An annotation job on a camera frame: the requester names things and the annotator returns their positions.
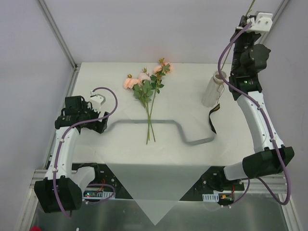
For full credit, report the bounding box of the white wrapping paper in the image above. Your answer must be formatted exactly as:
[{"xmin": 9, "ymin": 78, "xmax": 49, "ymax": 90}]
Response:
[{"xmin": 96, "ymin": 107, "xmax": 216, "ymax": 225}]

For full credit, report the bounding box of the pink rose stem four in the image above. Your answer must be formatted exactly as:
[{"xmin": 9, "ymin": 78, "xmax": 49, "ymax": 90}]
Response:
[{"xmin": 123, "ymin": 73, "xmax": 157, "ymax": 142}]

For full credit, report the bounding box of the purple cable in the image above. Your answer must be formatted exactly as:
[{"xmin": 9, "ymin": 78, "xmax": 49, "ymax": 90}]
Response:
[
  {"xmin": 218, "ymin": 20, "xmax": 293, "ymax": 209},
  {"xmin": 51, "ymin": 87, "xmax": 118, "ymax": 219}
]

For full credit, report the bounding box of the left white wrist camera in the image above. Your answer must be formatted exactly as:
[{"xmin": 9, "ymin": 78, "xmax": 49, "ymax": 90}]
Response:
[{"xmin": 90, "ymin": 91, "xmax": 106, "ymax": 112}]

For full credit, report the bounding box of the red object at bottom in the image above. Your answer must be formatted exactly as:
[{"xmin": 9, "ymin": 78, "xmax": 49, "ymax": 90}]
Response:
[{"xmin": 29, "ymin": 226, "xmax": 42, "ymax": 231}]

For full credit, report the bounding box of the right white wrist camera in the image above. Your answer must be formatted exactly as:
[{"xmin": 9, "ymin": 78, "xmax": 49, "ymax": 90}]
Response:
[{"xmin": 247, "ymin": 12, "xmax": 273, "ymax": 33}]

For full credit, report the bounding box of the black gold-lettered ribbon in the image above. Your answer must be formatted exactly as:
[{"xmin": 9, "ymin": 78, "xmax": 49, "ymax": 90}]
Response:
[{"xmin": 103, "ymin": 103, "xmax": 222, "ymax": 146}]

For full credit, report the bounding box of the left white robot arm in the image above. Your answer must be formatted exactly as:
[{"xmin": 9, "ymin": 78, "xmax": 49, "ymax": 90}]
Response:
[{"xmin": 34, "ymin": 96, "xmax": 108, "ymax": 213}]

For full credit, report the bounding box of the aluminium front rail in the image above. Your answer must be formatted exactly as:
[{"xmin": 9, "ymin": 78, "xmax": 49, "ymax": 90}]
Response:
[{"xmin": 29, "ymin": 169, "xmax": 287, "ymax": 194}]

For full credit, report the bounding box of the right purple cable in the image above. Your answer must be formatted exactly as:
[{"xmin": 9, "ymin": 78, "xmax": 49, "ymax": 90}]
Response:
[{"xmin": 218, "ymin": 20, "xmax": 293, "ymax": 209}]

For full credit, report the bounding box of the pink rose stem three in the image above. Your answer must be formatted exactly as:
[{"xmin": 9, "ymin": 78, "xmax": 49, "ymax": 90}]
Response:
[{"xmin": 133, "ymin": 68, "xmax": 157, "ymax": 144}]

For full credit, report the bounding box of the aluminium frame post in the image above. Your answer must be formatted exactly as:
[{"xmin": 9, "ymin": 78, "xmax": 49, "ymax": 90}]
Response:
[
  {"xmin": 243, "ymin": 0, "xmax": 292, "ymax": 72},
  {"xmin": 36, "ymin": 0, "xmax": 80, "ymax": 72}
]

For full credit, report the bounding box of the right aluminium frame post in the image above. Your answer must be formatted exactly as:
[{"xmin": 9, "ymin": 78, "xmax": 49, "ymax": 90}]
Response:
[{"xmin": 243, "ymin": 0, "xmax": 292, "ymax": 72}]

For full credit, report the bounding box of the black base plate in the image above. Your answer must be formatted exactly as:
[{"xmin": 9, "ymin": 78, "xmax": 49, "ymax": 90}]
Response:
[{"xmin": 69, "ymin": 163, "xmax": 250, "ymax": 202}]

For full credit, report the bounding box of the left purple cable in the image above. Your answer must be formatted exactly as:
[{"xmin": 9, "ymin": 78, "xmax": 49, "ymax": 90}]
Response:
[{"xmin": 51, "ymin": 87, "xmax": 118, "ymax": 219}]

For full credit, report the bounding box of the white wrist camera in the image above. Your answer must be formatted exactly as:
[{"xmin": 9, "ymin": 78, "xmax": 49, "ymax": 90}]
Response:
[
  {"xmin": 90, "ymin": 91, "xmax": 106, "ymax": 112},
  {"xmin": 247, "ymin": 12, "xmax": 273, "ymax": 33}
]

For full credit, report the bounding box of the left aluminium frame post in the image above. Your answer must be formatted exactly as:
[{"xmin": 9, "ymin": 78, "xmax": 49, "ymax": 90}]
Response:
[{"xmin": 36, "ymin": 0, "xmax": 80, "ymax": 72}]

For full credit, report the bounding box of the pink rose stem two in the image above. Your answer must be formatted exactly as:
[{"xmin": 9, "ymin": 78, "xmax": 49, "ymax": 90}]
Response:
[{"xmin": 146, "ymin": 58, "xmax": 172, "ymax": 144}]

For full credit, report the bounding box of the pink rose stem one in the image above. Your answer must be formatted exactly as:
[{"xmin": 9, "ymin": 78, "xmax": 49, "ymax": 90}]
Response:
[{"xmin": 221, "ymin": 0, "xmax": 256, "ymax": 70}]

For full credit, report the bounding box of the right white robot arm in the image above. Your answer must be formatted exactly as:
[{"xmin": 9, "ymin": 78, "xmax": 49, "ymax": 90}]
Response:
[{"xmin": 217, "ymin": 12, "xmax": 295, "ymax": 190}]

